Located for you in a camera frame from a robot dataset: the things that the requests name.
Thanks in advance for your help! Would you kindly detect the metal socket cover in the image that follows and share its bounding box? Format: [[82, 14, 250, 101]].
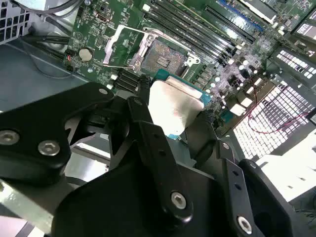
[[102, 24, 160, 74]]

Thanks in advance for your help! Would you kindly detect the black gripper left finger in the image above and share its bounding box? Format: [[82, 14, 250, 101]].
[[0, 82, 194, 224]]

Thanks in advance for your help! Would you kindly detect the silver CPU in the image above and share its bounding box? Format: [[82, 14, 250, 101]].
[[147, 68, 213, 141]]

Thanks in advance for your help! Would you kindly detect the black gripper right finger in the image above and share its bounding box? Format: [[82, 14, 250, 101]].
[[185, 112, 296, 237]]

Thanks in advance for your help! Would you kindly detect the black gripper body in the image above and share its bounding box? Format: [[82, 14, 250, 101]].
[[51, 144, 239, 237]]

